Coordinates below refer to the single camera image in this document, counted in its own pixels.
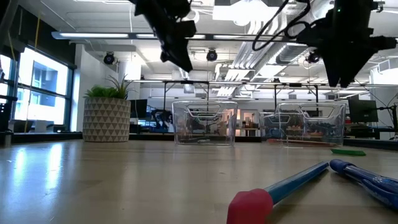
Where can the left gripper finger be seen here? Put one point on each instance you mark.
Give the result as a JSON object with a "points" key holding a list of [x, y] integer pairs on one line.
{"points": [[185, 59], [174, 60]]}

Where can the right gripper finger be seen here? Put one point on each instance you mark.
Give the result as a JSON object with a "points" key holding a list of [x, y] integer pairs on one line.
{"points": [[349, 70], [333, 71]]}

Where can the green eraser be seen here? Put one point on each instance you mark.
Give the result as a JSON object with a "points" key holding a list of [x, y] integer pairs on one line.
{"points": [[348, 152]]}

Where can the grey crayon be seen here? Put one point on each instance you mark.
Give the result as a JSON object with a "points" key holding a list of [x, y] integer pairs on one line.
{"points": [[203, 141]]}

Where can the blue pen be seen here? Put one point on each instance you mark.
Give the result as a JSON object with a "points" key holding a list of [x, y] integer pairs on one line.
{"points": [[367, 183]]}

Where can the blue pencil with pink eraser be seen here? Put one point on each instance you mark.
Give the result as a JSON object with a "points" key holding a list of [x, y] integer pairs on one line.
{"points": [[248, 208]]}

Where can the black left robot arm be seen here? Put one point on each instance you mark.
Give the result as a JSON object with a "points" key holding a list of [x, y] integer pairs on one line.
{"points": [[161, 4]]}

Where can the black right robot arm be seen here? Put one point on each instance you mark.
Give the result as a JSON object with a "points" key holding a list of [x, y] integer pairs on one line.
{"points": [[354, 12]]}

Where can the black computer monitor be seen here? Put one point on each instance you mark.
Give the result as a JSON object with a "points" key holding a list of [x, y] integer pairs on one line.
{"points": [[362, 110], [138, 108]]}

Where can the clear plastic bin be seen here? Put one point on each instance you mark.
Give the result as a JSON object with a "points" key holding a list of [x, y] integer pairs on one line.
{"points": [[205, 130], [311, 133]]}

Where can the long ceiling light bar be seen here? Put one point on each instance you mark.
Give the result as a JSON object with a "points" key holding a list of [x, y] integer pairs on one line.
{"points": [[93, 35]]}

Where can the succulent in patterned grey pot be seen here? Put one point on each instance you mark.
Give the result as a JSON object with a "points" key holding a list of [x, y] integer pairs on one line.
{"points": [[105, 121]]}

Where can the large window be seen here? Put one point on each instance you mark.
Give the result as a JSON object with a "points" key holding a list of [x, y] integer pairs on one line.
{"points": [[43, 77]]}

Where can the black background rig frame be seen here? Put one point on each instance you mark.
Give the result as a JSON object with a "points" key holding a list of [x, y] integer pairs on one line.
{"points": [[199, 82], [295, 84]]}

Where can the black ceiling-mounted camera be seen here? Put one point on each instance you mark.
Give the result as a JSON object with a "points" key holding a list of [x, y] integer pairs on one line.
{"points": [[211, 55], [109, 58]]}

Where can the black aluminium table frame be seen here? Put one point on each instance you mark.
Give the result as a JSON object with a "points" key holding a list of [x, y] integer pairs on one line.
{"points": [[46, 136]]}

